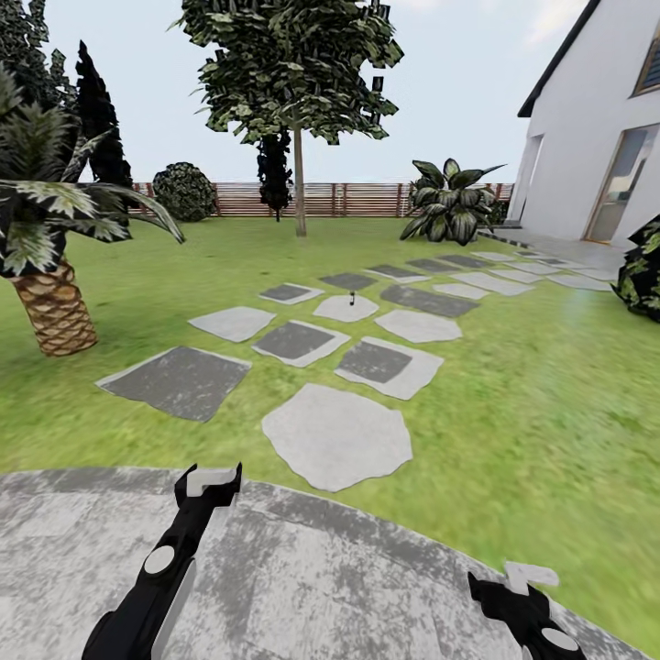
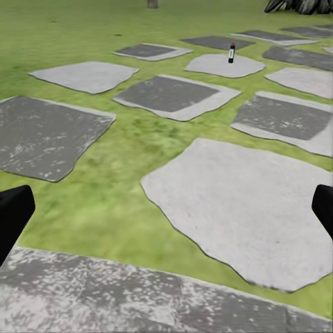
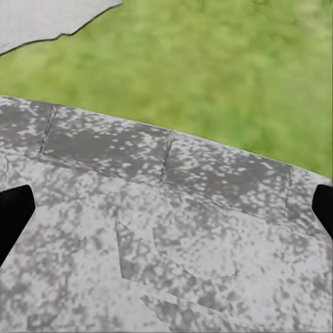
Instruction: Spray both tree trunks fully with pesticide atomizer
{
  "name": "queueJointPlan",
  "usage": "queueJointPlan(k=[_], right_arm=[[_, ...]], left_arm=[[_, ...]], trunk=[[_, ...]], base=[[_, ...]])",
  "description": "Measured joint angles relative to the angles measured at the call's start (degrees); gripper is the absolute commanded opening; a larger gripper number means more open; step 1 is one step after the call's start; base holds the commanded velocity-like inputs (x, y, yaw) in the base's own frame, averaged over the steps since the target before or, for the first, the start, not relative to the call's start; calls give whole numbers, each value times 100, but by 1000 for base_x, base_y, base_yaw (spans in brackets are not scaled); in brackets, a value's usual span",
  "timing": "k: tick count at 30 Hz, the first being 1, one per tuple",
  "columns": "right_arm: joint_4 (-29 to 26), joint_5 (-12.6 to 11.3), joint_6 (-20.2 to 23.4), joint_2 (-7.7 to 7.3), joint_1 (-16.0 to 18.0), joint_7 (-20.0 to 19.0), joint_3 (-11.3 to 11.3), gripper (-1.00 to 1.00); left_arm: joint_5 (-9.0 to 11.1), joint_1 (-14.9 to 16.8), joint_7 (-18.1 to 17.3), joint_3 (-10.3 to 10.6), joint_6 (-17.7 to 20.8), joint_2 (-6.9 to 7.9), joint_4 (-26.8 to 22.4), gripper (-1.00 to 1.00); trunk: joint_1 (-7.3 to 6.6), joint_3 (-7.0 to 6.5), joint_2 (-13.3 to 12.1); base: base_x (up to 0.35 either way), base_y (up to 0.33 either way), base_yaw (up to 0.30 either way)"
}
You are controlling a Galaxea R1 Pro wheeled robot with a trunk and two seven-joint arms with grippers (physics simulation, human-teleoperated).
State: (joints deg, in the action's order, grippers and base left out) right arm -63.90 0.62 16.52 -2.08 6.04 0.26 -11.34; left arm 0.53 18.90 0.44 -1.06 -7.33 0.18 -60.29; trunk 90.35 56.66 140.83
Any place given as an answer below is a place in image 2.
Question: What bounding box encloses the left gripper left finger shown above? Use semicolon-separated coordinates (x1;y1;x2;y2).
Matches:
0;185;36;268

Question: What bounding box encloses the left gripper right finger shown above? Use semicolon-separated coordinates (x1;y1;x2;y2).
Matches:
311;185;333;238

